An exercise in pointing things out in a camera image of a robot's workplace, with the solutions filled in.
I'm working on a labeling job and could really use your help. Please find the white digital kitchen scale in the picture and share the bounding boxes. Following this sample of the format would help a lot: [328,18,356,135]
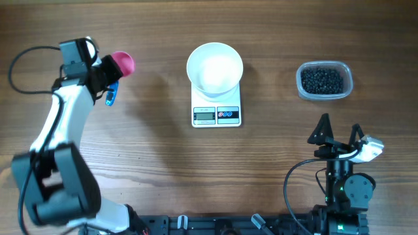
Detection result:
[191,84,242,128]

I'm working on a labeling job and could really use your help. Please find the clear plastic bean container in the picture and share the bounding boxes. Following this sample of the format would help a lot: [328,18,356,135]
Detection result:
[296,61,353,101]

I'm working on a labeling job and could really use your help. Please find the pile of black beans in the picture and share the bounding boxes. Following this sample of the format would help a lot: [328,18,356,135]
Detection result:
[301,67,344,95]

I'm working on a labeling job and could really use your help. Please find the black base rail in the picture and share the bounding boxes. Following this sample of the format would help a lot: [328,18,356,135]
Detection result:
[140,215,305,235]

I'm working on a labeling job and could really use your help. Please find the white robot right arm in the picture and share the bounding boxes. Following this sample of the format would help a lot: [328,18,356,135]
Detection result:
[308,114,376,235]

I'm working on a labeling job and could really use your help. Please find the white bowl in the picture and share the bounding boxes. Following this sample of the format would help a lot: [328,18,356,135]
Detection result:
[186,42,244,97]

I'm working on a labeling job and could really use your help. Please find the pink scoop with blue handle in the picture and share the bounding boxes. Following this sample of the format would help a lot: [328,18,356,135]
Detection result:
[106,51,136,106]

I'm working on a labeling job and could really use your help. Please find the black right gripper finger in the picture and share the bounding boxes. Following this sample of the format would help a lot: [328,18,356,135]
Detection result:
[348,123,364,146]
[307,113,334,146]

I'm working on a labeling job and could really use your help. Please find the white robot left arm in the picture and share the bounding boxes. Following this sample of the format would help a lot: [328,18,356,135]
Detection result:
[11,52,136,234]

